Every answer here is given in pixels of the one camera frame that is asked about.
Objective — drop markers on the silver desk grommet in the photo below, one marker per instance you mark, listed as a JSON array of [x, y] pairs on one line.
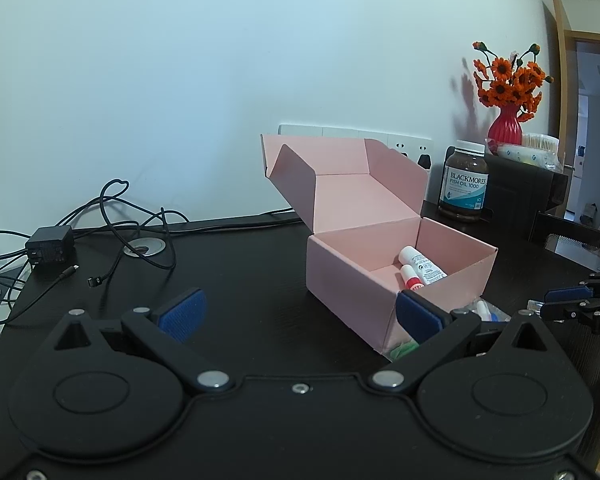
[[144, 247]]

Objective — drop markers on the black plug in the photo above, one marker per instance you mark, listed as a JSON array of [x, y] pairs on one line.
[[424, 161], [449, 152]]

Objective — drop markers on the white red glue tube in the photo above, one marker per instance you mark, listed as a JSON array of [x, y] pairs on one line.
[[410, 277]]

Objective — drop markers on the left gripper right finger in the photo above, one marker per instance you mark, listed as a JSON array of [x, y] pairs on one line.
[[441, 337]]

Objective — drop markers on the colourful card package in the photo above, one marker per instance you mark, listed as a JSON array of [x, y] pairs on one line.
[[401, 350]]

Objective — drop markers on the white cream tube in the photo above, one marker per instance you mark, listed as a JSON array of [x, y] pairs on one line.
[[428, 271]]

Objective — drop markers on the cotton swab box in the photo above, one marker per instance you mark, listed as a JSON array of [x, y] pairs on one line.
[[536, 149]]

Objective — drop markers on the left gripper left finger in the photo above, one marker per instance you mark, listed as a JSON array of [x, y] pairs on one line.
[[162, 333]]

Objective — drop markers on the orange flowers red vase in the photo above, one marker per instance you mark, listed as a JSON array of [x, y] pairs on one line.
[[513, 86]]

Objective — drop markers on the black power adapter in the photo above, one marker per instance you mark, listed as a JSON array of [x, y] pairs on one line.
[[51, 247]]

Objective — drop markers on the brown supplement bottle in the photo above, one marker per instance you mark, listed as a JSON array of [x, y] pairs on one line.
[[464, 181]]

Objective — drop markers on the white wall socket strip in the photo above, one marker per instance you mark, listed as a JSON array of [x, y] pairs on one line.
[[409, 145]]

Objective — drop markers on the clear plastic bag kit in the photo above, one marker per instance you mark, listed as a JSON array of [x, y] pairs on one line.
[[487, 312]]

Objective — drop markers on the pink cardboard box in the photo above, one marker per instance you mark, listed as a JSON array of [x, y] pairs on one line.
[[362, 202]]

